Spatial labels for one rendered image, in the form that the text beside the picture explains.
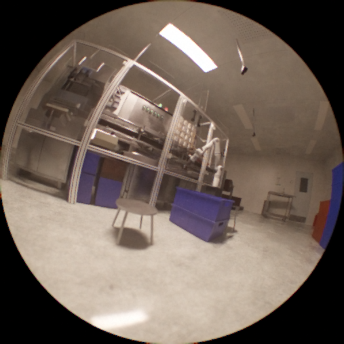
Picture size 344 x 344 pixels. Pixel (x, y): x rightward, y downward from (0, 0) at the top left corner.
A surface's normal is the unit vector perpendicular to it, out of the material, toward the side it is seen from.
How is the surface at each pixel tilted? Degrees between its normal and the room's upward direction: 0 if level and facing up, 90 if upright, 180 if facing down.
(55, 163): 90
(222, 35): 180
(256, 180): 90
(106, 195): 90
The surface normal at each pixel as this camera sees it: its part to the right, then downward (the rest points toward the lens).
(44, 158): 0.62, 0.11
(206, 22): -0.26, 0.96
